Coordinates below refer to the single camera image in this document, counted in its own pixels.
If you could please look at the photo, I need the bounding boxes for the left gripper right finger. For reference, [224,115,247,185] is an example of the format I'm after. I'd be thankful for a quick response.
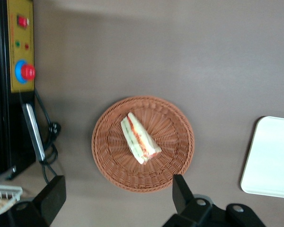
[162,174,215,227]

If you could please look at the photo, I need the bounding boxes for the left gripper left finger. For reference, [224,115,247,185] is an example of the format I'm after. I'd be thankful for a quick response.
[10,175,67,227]

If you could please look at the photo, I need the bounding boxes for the triangle sandwich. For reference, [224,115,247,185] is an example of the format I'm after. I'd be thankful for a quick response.
[120,112,162,166]

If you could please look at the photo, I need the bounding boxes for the round brown wicker basket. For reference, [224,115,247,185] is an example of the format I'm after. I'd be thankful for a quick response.
[91,95,195,193]

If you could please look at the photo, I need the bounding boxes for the cream plastic tray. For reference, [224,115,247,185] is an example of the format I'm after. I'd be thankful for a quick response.
[240,115,284,200]

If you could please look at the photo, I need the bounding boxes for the white plastic rack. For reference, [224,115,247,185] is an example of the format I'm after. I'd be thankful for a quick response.
[0,184,24,218]

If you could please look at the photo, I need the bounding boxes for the yellow control panel box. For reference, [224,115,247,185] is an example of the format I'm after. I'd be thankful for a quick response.
[0,0,36,178]

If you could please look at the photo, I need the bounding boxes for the red emergency stop button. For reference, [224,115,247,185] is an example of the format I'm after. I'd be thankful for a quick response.
[14,59,36,84]

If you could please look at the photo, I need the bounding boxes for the yellow control panel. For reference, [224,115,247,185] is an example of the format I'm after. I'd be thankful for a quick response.
[6,0,35,93]

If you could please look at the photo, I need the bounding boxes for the black power cable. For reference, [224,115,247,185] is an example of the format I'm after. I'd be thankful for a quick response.
[34,89,62,185]

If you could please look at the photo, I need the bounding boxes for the silver flat handle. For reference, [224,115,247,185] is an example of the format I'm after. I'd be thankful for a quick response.
[21,103,46,162]

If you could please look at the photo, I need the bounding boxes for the red rocker switch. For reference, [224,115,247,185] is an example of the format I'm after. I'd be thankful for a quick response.
[16,14,30,29]

